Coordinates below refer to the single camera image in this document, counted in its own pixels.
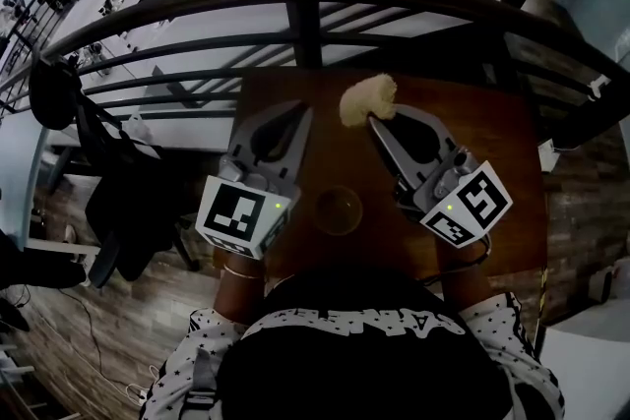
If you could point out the white curved counter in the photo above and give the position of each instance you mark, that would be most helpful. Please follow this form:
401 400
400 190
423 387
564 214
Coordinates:
590 369

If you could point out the white plastic jug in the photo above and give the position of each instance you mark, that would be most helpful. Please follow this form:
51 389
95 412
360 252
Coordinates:
610 280

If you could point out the beige sponge ball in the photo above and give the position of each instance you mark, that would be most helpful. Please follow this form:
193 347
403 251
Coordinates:
366 101

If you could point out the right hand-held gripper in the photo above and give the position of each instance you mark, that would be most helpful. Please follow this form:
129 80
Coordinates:
467 206

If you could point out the white plastic bag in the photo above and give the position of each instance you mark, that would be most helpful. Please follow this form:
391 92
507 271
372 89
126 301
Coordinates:
140 130

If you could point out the black office chair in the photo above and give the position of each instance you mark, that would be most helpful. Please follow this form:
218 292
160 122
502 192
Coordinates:
123 192

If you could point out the white plastic clamp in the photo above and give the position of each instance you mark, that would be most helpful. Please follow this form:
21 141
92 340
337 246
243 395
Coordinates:
599 86

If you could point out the white desk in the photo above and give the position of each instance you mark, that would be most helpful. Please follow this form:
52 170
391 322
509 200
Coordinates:
19 172

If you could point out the person's left forearm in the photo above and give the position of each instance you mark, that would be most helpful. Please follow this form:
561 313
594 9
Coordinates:
241 295

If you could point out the yellow black hazard tape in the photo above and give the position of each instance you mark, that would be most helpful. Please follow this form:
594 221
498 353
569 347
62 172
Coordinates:
541 295

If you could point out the thin gold bangle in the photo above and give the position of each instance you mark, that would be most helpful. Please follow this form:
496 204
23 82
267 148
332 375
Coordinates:
241 273

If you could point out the brown wooden table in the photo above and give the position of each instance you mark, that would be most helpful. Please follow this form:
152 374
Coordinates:
492 138

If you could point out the person's right forearm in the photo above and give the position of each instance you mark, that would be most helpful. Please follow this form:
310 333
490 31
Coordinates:
462 280

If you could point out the white power socket box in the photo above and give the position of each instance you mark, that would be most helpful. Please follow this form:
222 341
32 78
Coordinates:
547 155

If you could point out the brown wooden chair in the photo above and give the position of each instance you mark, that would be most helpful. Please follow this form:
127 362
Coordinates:
305 34

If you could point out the person's black white shirt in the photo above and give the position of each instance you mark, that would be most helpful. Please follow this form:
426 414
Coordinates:
354 369

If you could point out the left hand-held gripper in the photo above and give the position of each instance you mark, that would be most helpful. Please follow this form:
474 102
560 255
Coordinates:
236 211

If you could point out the white power strip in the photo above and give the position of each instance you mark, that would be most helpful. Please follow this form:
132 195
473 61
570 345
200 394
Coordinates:
143 396

